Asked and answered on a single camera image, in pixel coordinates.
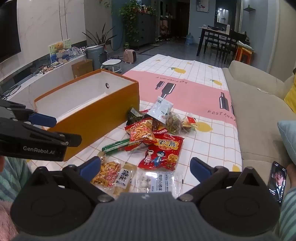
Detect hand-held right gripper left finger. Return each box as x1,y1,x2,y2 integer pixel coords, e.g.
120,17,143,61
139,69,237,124
30,156,115,203

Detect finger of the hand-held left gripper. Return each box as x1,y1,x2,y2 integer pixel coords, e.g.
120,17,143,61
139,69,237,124
0,117,83,147
0,100,57,128

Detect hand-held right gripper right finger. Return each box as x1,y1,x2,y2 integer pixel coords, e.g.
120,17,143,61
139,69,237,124
177,157,267,202

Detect green sausage stick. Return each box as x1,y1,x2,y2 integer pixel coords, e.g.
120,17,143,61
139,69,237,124
102,138,133,156

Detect orange cardboard box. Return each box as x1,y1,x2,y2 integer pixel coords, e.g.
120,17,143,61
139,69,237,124
33,69,140,162

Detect red cartoon snack packet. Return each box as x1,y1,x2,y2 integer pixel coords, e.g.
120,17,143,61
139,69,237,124
138,133,185,172

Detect clear packet of green snacks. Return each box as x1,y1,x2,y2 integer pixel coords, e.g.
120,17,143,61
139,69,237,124
165,112,183,135

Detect red fries snack packet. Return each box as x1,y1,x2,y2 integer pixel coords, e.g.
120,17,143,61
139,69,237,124
125,118,166,148

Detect clear packet of orange crackers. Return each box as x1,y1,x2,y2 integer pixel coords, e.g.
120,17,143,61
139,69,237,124
91,155,122,189

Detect beige pickle packet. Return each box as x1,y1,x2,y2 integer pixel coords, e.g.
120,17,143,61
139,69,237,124
113,162,137,197

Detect white television cabinet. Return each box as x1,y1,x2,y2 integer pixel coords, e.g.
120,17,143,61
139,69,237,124
0,54,87,103

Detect clear packet of red candy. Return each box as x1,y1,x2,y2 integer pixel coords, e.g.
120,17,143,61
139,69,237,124
181,113,198,135

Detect clear packet of white balls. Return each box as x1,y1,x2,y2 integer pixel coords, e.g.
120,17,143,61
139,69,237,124
129,170,186,193

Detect brown cardboard carton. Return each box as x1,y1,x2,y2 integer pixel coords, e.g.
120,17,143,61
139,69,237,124
71,59,94,79

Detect blue gift box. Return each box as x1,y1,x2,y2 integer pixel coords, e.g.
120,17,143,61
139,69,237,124
50,50,73,63

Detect dark green snack packet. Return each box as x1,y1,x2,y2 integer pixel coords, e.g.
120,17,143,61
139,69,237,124
126,107,151,127

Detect white silver snack packet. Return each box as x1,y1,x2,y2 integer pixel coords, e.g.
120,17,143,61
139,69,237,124
147,96,174,125

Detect pink fuzzy cloth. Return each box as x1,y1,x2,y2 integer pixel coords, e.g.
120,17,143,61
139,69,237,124
0,199,19,237

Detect pink and white printed tablecloth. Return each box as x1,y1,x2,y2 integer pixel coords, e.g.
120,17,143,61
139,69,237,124
23,54,242,193

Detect beige sofa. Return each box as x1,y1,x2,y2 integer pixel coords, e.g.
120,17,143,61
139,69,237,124
222,60,296,187

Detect black smartphone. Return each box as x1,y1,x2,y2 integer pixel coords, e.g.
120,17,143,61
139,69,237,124
267,161,287,207

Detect grey trash can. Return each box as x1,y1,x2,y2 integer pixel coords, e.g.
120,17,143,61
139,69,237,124
86,45,106,70

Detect white round stool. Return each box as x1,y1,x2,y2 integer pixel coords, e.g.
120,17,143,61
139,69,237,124
100,59,122,74

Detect light blue cushion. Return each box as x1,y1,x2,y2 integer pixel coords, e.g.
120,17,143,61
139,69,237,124
277,120,296,158

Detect black television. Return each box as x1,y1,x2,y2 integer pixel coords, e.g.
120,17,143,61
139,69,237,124
0,0,22,64

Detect long-leaf potted plant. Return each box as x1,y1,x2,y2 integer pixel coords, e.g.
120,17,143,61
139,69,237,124
82,24,117,47

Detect person's striped pajama leg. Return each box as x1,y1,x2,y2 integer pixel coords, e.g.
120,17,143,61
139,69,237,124
278,187,296,241

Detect pink space heater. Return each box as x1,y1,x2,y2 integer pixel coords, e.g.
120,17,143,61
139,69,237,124
123,49,137,64

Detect yellow cushion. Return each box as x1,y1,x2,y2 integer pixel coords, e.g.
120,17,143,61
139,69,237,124
283,76,296,107

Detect orange stool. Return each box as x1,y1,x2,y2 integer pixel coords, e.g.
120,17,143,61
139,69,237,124
235,44,255,65

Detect black dining chair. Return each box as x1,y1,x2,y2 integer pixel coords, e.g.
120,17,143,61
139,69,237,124
205,30,246,63

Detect dark grey cabinet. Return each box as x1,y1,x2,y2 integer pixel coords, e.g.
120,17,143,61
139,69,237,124
134,11,157,47

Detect trailing ivy plant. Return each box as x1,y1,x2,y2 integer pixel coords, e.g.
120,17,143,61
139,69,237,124
119,1,157,47

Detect dark dining table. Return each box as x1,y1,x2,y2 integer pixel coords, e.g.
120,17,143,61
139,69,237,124
196,25,246,57

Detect black cables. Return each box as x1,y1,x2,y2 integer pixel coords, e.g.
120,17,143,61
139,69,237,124
0,85,22,98

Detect framed wall picture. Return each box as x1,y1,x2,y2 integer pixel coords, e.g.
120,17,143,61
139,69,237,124
196,0,210,13

